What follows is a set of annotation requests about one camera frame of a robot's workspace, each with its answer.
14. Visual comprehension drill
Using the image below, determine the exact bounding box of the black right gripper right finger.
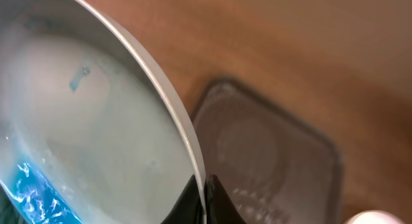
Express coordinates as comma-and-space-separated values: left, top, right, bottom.
205, 174, 246, 224

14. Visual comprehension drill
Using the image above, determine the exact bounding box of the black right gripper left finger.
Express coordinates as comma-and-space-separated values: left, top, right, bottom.
161, 175, 203, 224

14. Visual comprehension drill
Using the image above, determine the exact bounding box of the white plate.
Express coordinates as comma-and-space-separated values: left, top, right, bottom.
344, 210, 405, 224
1, 0, 207, 224

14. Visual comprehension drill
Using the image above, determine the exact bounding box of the dark brown serving tray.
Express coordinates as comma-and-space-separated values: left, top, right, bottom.
191, 77, 342, 224

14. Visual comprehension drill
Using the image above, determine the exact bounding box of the black basin with blue water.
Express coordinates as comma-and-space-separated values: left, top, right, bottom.
0, 187, 28, 224

